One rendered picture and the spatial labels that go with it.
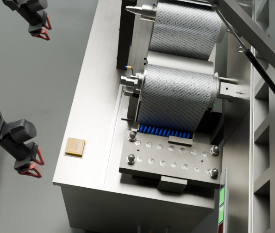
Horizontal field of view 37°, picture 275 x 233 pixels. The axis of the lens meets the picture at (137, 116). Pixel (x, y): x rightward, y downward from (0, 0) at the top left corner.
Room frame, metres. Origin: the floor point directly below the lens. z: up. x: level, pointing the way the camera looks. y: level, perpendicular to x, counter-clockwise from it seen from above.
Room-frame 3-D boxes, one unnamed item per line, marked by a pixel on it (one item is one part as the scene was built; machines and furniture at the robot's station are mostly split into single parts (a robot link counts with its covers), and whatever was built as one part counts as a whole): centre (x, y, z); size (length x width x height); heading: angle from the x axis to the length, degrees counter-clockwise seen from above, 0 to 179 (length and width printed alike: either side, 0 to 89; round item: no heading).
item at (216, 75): (0.82, -0.25, 1.25); 0.15 x 0.01 x 0.15; 2
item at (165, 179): (0.54, -0.18, 0.96); 0.10 x 0.03 x 0.11; 92
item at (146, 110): (0.75, -0.12, 1.11); 0.23 x 0.01 x 0.18; 92
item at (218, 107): (0.86, -0.16, 1.00); 0.33 x 0.07 x 0.20; 92
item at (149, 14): (1.06, 0.03, 1.33); 0.06 x 0.06 x 0.06; 2
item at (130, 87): (0.84, 0.04, 1.05); 0.06 x 0.05 x 0.31; 92
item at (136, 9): (1.06, 0.09, 1.33); 0.06 x 0.03 x 0.03; 92
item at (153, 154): (0.64, -0.17, 1.00); 0.40 x 0.16 x 0.06; 92
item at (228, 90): (0.82, -0.30, 1.28); 0.06 x 0.05 x 0.02; 92
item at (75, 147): (0.64, 0.23, 0.91); 0.07 x 0.07 x 0.02; 2
